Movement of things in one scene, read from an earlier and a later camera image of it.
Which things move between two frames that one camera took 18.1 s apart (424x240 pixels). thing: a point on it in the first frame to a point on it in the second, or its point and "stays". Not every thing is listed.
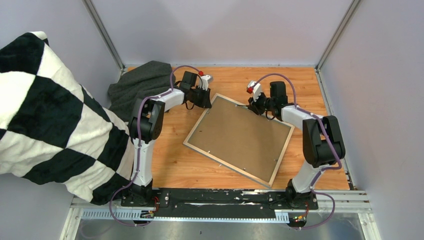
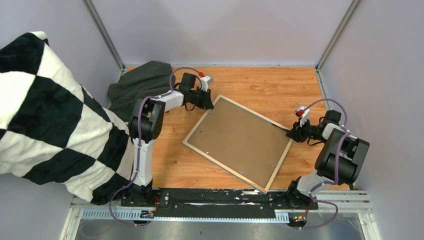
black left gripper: x=205 y=102 stays
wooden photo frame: x=235 y=135 stays
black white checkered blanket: x=52 y=130 stays
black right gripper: x=254 y=105 to x=296 y=132
